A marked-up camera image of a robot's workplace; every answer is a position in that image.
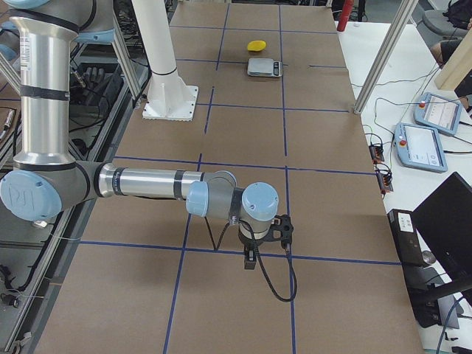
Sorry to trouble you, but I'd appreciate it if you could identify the black monitor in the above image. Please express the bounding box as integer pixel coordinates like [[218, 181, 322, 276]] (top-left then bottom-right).
[[412, 172, 471, 303]]

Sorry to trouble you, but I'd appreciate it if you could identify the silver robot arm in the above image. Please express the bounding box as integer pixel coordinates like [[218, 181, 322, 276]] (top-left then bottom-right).
[[1, 1, 279, 269]]

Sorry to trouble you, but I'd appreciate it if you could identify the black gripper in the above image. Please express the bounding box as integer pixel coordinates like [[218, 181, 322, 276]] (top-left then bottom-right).
[[238, 225, 273, 270]]

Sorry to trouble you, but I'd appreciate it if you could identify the far blue teach pendant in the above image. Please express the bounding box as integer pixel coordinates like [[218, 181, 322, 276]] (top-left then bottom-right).
[[414, 92, 462, 136]]

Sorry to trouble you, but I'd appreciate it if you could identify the near orange circuit board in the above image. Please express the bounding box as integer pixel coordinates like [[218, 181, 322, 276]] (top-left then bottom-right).
[[374, 162, 393, 196]]

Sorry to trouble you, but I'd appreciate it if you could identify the near blue teach pendant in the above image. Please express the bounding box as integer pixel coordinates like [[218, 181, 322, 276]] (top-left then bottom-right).
[[394, 123, 448, 173]]

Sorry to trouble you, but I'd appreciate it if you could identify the far orange circuit board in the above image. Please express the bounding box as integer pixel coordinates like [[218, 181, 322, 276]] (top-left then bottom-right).
[[367, 133, 384, 164]]

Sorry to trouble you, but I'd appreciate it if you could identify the orange circuit board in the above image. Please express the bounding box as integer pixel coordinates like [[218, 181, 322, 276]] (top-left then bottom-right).
[[374, 162, 393, 196], [367, 133, 384, 164]]

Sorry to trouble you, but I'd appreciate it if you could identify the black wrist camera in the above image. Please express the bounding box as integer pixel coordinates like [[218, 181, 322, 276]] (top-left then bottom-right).
[[271, 215, 294, 249]]

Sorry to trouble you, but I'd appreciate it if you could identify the wooden board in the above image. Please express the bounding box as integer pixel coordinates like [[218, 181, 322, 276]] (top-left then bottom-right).
[[434, 29, 472, 92]]

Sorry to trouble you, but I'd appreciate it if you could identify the yellow mango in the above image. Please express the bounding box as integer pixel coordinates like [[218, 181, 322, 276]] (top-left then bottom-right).
[[246, 40, 267, 52]]

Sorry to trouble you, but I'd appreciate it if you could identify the blue teach pendant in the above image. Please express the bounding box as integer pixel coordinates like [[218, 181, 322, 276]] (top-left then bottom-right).
[[414, 92, 462, 136], [394, 123, 448, 173]]

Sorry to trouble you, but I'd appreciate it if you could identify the white camera post with base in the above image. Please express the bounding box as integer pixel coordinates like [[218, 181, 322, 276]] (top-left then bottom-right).
[[132, 0, 198, 122]]

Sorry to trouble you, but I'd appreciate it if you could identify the red bottle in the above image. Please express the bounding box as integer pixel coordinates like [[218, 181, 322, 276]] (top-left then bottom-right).
[[336, 0, 354, 32]]

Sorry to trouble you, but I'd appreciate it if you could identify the silver digital kitchen scale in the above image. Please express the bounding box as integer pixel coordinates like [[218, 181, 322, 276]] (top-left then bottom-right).
[[247, 58, 283, 77]]

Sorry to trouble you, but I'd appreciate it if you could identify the aluminium frame post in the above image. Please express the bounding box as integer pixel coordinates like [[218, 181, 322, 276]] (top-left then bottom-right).
[[353, 0, 418, 115]]

